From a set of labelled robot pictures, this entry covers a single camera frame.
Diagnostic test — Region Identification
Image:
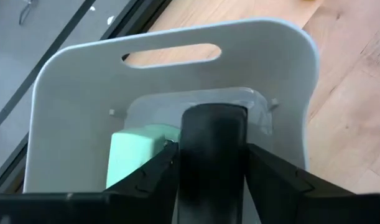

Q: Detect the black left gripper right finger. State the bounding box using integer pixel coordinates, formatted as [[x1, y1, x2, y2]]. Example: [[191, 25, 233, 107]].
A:
[[245, 143, 355, 224]]

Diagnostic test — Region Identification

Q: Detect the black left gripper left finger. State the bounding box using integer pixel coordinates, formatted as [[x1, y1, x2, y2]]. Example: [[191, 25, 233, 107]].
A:
[[104, 142, 180, 224]]

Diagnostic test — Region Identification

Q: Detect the blue foam block object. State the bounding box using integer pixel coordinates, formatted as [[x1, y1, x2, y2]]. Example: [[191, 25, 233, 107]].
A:
[[105, 123, 182, 190]]

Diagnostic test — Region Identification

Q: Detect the white plastic bin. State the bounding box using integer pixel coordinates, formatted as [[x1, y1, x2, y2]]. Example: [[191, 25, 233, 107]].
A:
[[22, 17, 320, 224]]

